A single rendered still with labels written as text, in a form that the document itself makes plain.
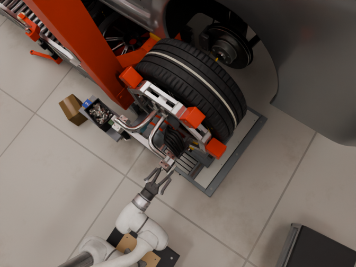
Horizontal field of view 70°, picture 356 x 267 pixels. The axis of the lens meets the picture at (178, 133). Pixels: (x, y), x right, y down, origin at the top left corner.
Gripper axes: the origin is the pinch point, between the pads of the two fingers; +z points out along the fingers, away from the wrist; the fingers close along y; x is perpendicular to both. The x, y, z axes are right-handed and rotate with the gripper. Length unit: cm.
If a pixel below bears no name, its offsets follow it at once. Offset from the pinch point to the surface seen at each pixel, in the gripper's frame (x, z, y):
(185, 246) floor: -83, -38, 30
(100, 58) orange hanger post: 26, 22, -60
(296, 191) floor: -83, 51, 75
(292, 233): -67, 19, 84
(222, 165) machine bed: -75, 31, 16
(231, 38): 15, 77, -14
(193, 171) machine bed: -75, 12, 0
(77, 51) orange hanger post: 41, 15, -60
